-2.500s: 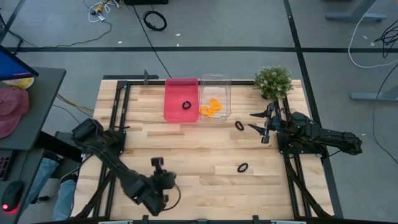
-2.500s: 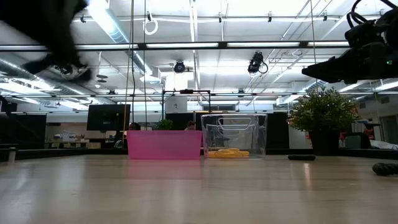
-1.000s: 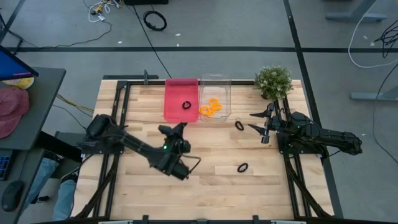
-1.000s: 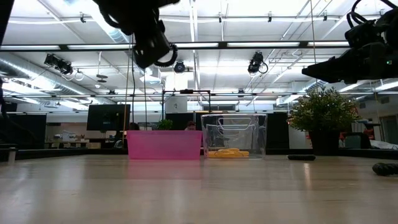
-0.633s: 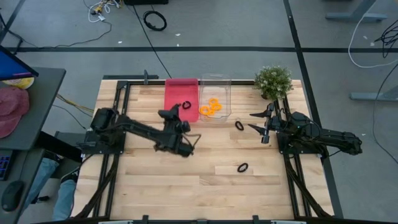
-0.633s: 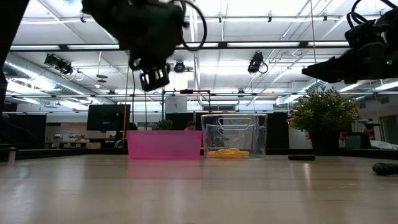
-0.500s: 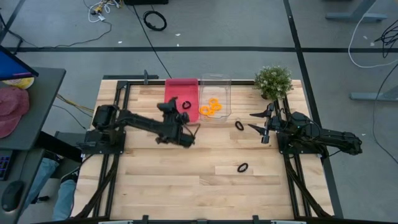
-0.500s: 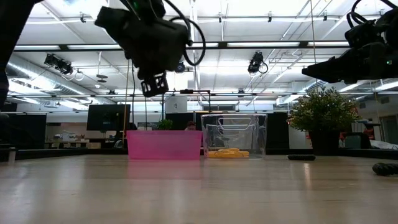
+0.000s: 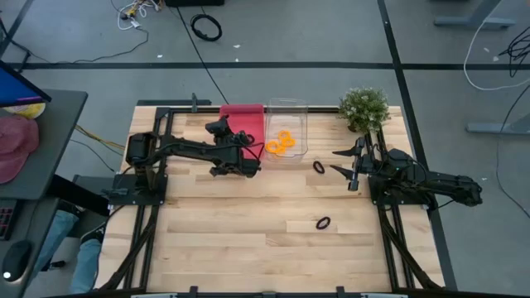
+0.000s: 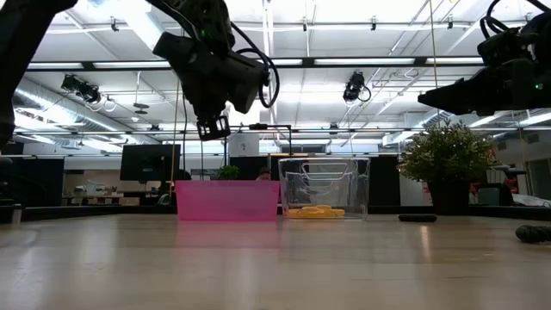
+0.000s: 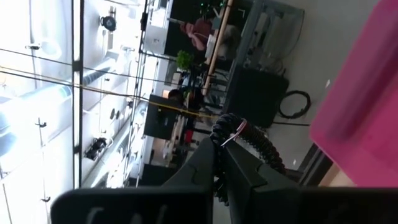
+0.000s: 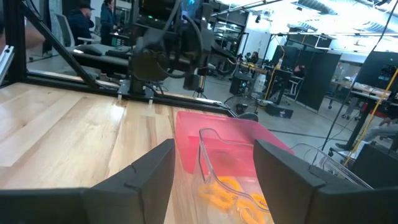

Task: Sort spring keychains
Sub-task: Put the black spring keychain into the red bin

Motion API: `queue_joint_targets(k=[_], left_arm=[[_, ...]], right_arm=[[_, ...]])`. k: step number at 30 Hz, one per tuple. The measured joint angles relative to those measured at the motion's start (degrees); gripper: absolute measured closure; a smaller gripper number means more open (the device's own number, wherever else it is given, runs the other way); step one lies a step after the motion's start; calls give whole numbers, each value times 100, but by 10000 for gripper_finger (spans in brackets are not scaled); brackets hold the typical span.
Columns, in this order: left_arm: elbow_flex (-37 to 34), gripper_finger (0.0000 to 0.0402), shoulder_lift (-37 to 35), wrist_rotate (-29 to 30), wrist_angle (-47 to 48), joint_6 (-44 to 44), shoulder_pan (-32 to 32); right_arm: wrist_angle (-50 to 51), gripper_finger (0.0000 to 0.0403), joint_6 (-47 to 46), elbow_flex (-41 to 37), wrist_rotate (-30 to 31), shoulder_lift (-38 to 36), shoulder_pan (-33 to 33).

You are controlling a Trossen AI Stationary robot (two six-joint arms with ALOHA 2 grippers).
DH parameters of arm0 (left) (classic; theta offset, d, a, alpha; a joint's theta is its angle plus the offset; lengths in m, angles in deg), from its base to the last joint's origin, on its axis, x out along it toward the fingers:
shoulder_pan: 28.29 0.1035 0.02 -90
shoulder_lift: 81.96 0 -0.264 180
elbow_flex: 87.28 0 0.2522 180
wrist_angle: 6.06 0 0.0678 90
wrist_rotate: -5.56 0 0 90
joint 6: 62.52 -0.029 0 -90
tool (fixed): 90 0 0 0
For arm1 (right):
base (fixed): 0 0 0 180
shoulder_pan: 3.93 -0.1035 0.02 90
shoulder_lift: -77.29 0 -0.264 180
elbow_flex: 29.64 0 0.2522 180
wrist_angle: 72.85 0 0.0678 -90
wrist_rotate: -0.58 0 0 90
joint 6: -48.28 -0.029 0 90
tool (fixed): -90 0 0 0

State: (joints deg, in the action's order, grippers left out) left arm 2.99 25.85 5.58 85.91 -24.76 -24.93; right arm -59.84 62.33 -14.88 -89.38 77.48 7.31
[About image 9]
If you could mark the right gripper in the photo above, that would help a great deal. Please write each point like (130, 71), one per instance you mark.
(358, 165)

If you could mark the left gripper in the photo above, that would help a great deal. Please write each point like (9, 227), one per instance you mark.
(242, 137)

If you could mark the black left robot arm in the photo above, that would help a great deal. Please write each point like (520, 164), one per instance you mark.
(186, 147)

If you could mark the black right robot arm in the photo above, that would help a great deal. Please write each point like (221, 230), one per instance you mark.
(447, 184)

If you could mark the pink plastic bin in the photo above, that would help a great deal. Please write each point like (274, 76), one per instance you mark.
(246, 120)

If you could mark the green potted plant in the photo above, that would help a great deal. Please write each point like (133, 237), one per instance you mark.
(364, 109)

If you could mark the clear plastic bin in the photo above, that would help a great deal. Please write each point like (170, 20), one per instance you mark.
(298, 124)

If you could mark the black box on floor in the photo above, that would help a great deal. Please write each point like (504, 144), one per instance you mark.
(194, 2)

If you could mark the grey desk foot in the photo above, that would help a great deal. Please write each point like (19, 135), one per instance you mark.
(497, 127)
(472, 21)

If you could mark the black side desk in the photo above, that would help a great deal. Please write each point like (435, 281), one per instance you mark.
(58, 136)

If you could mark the person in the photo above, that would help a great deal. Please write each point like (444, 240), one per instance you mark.
(85, 265)

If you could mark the yellow wipes container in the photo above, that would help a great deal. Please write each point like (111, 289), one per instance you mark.
(25, 111)

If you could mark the pink cap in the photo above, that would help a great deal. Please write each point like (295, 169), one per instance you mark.
(14, 145)

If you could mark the computer monitor on desk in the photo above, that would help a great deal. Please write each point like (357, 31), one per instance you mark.
(12, 89)

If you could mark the black keyboard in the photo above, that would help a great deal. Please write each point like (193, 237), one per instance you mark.
(5, 219)

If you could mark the black computer mouse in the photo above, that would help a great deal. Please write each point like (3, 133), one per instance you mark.
(16, 258)

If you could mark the black aluminium table frame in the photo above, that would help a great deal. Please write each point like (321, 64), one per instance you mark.
(207, 110)

